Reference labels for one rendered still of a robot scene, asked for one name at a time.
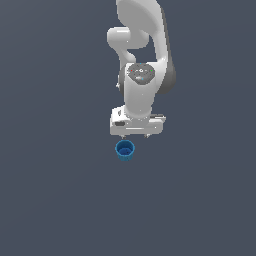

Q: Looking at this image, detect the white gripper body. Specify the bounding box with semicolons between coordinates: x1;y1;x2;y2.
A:
109;105;167;137

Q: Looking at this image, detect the small blue cup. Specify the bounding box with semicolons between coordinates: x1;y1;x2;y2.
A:
114;139;136;163

